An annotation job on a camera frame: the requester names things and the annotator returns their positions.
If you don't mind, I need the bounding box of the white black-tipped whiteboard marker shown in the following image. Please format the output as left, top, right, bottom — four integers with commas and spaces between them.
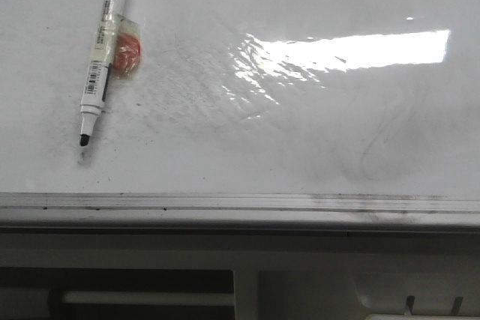
79, 0, 126, 147

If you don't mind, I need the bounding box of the white plastic robot base housing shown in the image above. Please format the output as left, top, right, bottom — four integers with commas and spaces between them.
1, 233, 479, 319

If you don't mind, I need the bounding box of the white glossy whiteboard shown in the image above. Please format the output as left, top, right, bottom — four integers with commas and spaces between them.
1, 0, 479, 198

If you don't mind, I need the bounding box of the orange tag in clear tape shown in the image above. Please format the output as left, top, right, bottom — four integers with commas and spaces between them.
112, 14, 142, 79

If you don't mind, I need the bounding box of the grey aluminium whiteboard frame rail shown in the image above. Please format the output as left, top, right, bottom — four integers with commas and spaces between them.
1, 193, 479, 233

